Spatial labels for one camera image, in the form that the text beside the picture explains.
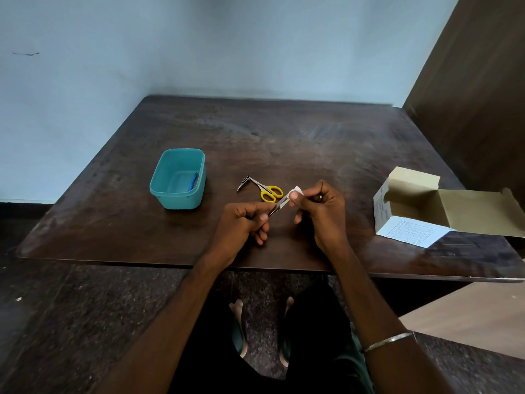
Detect person's right forearm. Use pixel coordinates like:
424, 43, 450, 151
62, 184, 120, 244
334, 245, 452, 394

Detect blue tools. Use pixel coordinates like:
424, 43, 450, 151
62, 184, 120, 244
269, 194, 292, 217

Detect person's left foot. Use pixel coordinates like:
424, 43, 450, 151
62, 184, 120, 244
229, 299, 248, 358

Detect beige board surface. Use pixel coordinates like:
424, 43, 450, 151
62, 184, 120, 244
398, 281, 525, 361

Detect white cardboard box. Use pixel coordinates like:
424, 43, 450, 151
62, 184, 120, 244
373, 166, 525, 249

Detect yellow handled scissors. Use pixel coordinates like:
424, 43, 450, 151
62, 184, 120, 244
249, 177, 284, 203

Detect silver bracelet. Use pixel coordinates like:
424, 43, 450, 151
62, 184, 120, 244
362, 331, 415, 354

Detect person's right hand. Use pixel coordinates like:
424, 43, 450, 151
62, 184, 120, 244
288, 180, 354, 260

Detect person's right foot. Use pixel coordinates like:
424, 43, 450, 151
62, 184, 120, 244
279, 296, 296, 368

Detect person's left hand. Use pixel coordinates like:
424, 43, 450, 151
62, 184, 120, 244
204, 200, 276, 268

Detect brown wooden cabinet panel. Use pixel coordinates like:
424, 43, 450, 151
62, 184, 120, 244
402, 0, 525, 201

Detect person's foot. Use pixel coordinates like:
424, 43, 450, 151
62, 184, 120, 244
279, 296, 296, 368
229, 299, 248, 358

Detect person's left forearm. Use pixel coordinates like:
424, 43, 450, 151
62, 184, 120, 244
96, 253, 230, 394

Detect teal plastic container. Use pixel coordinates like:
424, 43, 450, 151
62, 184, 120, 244
149, 148, 206, 211

